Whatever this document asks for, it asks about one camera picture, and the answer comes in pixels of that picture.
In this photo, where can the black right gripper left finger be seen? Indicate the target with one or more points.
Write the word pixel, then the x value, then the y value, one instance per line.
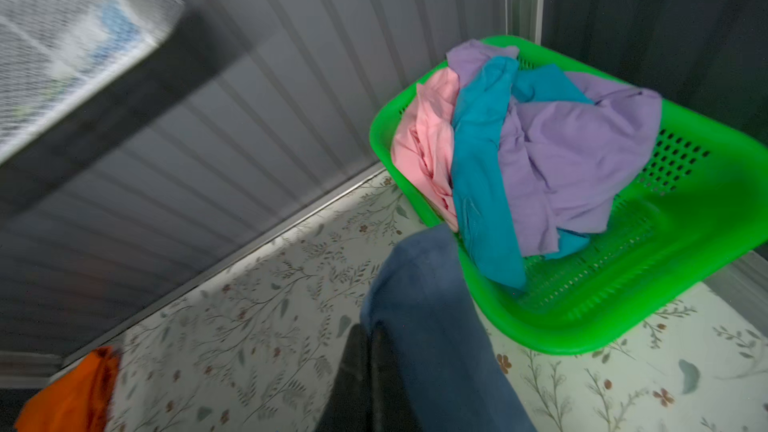
pixel 349 404

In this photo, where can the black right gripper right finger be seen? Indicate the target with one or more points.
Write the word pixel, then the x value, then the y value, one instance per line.
pixel 390 406

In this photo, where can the blue t shirt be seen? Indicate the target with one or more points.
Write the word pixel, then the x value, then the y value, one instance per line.
pixel 445 357

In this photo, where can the pink t shirt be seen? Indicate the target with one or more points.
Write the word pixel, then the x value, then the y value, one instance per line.
pixel 423 145

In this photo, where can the folded orange t shirt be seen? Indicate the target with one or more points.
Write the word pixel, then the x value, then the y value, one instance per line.
pixel 77 401

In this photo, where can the purple t shirt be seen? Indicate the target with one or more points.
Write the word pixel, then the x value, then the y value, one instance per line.
pixel 564 162

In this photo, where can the teal t shirt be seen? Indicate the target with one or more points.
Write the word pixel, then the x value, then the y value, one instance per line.
pixel 487 85

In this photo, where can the green plastic laundry basket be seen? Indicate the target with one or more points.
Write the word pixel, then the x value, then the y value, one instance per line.
pixel 699 204

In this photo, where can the items in white basket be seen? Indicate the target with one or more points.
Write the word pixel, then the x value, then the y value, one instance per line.
pixel 95 38

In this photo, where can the white wire mesh basket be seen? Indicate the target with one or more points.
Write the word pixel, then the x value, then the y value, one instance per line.
pixel 32 102

